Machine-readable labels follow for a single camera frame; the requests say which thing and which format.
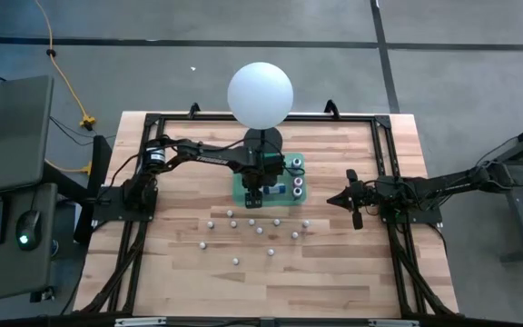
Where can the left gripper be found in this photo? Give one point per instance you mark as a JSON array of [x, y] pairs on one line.
[[253, 179]]

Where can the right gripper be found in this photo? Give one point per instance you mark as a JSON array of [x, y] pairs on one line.
[[370, 195]]

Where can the teal translucent plastic bin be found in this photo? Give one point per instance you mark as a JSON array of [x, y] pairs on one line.
[[284, 200]]

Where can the large pink Chefmaster bottle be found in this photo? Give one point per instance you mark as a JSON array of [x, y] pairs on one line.
[[298, 182]]

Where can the large black Chefmaster bottle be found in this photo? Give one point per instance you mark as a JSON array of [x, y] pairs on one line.
[[298, 193]]

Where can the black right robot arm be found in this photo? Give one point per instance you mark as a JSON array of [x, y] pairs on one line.
[[452, 184]]

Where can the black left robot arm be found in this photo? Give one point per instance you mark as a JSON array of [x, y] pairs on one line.
[[198, 156]]

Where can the white globe lamp black stand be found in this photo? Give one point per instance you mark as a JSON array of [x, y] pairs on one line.
[[260, 95]]

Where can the black hook clamp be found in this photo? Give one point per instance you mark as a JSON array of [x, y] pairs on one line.
[[194, 111], [332, 110]]

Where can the black upright stand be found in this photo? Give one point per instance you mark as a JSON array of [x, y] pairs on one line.
[[101, 152]]

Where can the black computer mouse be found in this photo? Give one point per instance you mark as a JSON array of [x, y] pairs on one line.
[[28, 229]]

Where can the grey side desk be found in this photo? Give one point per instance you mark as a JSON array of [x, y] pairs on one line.
[[7, 272]]

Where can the black aluminium rig frame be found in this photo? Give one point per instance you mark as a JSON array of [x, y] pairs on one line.
[[357, 118]]

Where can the silver bracket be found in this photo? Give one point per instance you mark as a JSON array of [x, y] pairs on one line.
[[141, 322], [393, 323]]

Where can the black metal cart frame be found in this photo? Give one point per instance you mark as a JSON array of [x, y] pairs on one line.
[[514, 213]]

